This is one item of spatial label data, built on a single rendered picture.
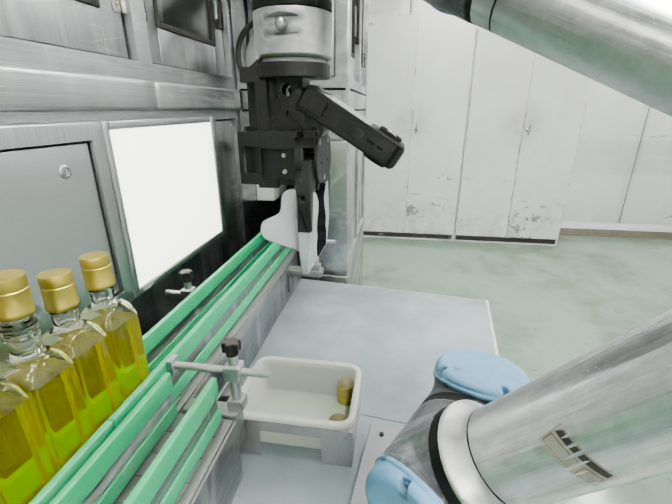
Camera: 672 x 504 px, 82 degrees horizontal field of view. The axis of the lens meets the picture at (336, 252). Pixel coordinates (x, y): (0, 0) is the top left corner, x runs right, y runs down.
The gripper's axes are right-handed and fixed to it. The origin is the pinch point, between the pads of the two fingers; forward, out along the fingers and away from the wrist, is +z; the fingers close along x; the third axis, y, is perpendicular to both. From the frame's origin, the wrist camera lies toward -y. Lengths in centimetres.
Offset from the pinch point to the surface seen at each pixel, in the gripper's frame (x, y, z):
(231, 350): -4.6, 14.5, 18.0
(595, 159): -417, -205, 34
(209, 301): -34, 34, 27
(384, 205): -365, 11, 81
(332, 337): -49, 8, 43
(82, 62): -23, 46, -23
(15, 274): 11.7, 28.3, -0.3
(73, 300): 6.3, 28.1, 5.3
